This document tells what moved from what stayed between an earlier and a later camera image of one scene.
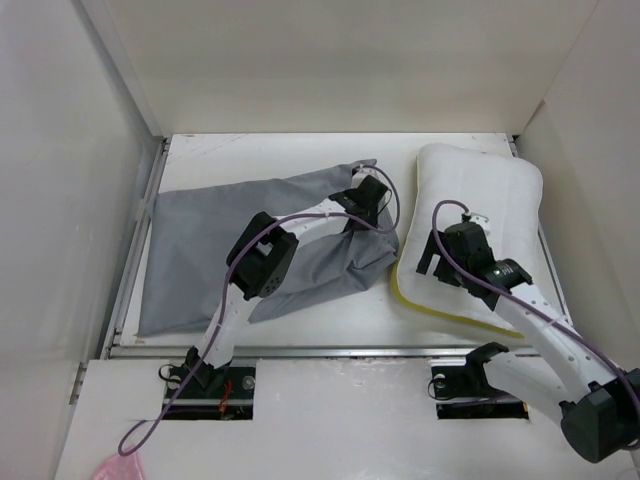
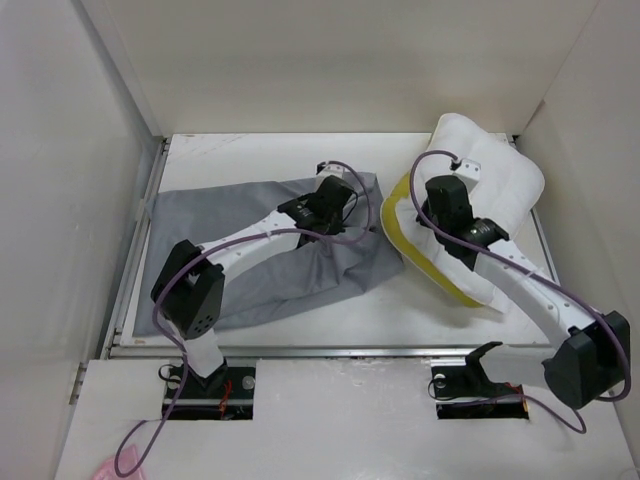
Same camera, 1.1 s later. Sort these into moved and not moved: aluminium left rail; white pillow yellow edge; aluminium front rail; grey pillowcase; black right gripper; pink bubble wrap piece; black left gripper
Moved: white pillow yellow edge; grey pillowcase; black right gripper; black left gripper
Not moved: aluminium left rail; pink bubble wrap piece; aluminium front rail
